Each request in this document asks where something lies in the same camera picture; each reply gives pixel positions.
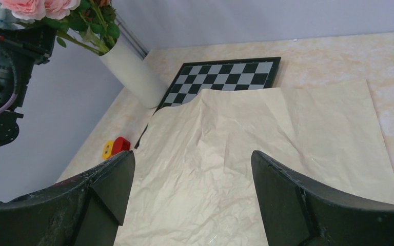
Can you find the white ceramic vase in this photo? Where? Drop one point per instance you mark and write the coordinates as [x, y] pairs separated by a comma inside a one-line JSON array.
[[135, 75]]

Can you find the orange paper bouquet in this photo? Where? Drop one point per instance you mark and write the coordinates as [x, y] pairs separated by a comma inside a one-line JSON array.
[[193, 182]]

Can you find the black white checkerboard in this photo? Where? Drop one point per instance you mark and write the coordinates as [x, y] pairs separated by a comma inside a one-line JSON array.
[[223, 75]]

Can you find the flower bunch in vase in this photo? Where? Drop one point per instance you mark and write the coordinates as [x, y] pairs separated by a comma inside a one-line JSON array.
[[89, 24]]

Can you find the red yellow toy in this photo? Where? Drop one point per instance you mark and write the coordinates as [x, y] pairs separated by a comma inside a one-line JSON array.
[[113, 147]]

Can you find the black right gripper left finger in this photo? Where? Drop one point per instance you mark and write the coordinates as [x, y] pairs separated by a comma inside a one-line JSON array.
[[85, 209]]

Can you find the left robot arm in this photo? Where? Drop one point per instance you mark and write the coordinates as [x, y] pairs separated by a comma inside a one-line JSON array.
[[20, 51]]

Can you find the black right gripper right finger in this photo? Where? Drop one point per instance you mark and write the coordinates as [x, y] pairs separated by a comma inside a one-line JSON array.
[[299, 210]]

